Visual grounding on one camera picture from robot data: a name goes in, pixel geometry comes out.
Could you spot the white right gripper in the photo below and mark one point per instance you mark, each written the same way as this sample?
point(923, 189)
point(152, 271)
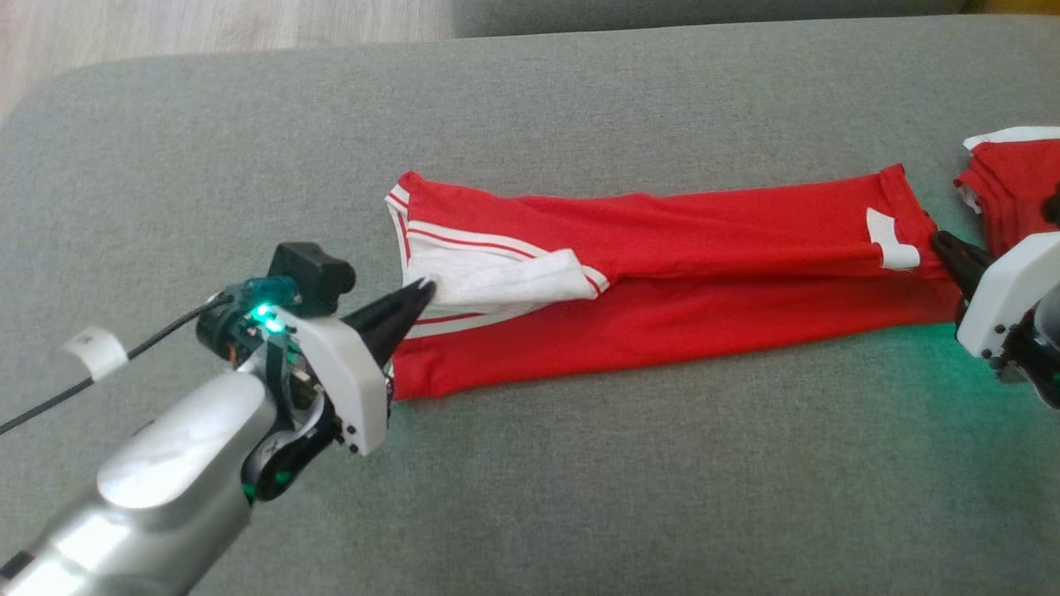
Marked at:
point(1014, 298)

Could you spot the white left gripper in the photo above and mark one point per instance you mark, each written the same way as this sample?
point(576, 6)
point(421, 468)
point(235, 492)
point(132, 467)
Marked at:
point(348, 389)

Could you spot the red shorts with white stripe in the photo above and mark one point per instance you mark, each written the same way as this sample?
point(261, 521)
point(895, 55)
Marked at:
point(1014, 190)

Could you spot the red and white basketball jersey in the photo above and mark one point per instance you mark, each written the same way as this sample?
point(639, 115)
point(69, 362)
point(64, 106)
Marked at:
point(704, 281)

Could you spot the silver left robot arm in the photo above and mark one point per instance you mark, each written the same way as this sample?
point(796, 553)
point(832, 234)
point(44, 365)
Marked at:
point(157, 472)

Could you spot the small grey sofa cushion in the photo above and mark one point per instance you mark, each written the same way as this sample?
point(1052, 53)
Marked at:
point(704, 15)

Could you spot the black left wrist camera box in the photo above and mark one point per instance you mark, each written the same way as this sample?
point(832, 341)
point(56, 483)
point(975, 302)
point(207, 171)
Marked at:
point(310, 273)

